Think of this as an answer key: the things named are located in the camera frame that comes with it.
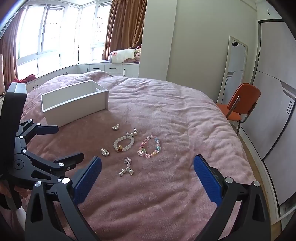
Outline white framed standing mirror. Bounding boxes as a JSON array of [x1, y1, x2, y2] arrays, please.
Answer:
[[216, 35, 248, 105]]

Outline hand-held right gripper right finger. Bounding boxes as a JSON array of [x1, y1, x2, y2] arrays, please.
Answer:
[[194, 154, 271, 241]]

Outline person's left hand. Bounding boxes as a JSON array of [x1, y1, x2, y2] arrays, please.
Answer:
[[13, 185, 31, 200]]

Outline snowflake pearl earring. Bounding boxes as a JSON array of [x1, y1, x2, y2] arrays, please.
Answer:
[[118, 156, 135, 179]]

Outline rolled white floral blanket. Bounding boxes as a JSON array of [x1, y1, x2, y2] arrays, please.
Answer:
[[109, 49, 137, 64]]

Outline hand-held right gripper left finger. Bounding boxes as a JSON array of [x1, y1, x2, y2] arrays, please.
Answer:
[[24, 156, 102, 241]]

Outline white bead bracelet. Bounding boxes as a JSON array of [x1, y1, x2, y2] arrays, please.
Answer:
[[113, 135, 135, 153]]

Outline white framed bay window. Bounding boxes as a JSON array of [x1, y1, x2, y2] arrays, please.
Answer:
[[16, 0, 113, 75]]

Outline brown curtain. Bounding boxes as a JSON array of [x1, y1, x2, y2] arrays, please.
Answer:
[[0, 14, 26, 87], [102, 0, 148, 61]]

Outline pastel multicolour bead bracelet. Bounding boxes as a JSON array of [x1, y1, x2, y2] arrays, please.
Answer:
[[139, 136, 161, 159]]

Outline grey sliding door wardrobe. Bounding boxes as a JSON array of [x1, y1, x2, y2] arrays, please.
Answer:
[[251, 20, 296, 209]]

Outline white rectangular box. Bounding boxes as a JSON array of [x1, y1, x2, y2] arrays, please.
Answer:
[[41, 80, 109, 128]]

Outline red cloth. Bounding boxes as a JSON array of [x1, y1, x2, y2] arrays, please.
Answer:
[[13, 74, 36, 84]]

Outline white window seat cabinets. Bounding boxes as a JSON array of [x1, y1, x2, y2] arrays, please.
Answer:
[[25, 62, 140, 93]]

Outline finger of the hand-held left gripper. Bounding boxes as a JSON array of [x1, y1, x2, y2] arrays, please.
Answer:
[[16, 119, 59, 147], [14, 149, 85, 186]]

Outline orange chair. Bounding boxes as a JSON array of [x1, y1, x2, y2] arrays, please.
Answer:
[[216, 83, 262, 135]]

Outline pink fleece blanket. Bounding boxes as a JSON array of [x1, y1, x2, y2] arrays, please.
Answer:
[[20, 71, 258, 241]]

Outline pink plush toy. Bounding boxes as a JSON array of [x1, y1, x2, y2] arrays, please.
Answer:
[[134, 45, 142, 63]]

